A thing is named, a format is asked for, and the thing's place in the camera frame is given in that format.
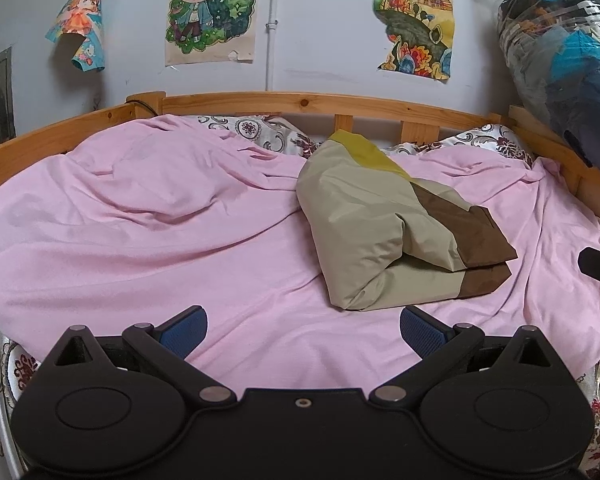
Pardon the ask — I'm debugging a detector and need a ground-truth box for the wooden bed frame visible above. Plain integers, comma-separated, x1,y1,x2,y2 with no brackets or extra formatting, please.
0,91,600,226

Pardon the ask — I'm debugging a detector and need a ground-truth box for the white wall pipe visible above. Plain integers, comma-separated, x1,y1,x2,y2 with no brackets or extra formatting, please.
265,0,281,95

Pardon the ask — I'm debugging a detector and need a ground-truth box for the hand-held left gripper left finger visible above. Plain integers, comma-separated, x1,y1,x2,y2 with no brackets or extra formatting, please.
40,305,242,408

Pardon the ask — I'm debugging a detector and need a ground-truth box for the blond cartoon child poster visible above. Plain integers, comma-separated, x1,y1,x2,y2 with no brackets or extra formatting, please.
165,0,262,67

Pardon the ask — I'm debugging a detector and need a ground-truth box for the pink bed sheet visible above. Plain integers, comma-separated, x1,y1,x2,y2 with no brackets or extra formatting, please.
0,114,600,391

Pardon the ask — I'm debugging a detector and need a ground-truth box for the floral patterned quilt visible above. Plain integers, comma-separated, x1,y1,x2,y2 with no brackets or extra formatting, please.
0,114,600,480

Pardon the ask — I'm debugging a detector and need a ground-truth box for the beige brown olive hooded jacket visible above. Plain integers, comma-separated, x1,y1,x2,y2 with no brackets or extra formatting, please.
296,130,518,312

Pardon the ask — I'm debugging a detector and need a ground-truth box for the curled orange girl poster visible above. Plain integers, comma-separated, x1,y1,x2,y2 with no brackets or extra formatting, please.
45,0,105,74

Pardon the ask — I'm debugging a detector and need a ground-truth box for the clear plastic bag of clothes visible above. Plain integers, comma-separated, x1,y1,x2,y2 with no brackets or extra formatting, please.
485,0,600,186

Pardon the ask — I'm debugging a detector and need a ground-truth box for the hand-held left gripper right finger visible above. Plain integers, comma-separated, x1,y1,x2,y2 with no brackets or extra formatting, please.
367,305,561,407

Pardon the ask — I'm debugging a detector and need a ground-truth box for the colourful landscape poster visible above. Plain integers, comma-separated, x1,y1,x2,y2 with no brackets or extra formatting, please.
372,0,455,82

